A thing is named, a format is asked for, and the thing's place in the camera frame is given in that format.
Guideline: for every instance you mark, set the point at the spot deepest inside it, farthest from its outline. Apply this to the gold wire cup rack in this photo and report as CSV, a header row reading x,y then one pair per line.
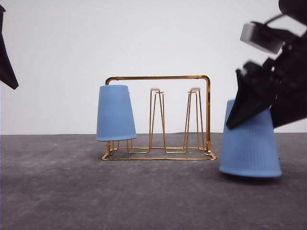
x,y
172,119

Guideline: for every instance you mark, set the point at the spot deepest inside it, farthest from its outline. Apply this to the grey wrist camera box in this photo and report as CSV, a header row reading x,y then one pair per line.
x,y
260,35

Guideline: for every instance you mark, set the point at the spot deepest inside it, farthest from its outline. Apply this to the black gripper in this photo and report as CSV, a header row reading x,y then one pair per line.
x,y
278,84

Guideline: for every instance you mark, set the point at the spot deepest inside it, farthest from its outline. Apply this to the blue ribbed plastic cup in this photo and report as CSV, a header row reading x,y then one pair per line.
x,y
251,148
115,117

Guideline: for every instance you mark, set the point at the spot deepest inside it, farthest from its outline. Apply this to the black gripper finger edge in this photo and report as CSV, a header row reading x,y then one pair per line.
x,y
7,72

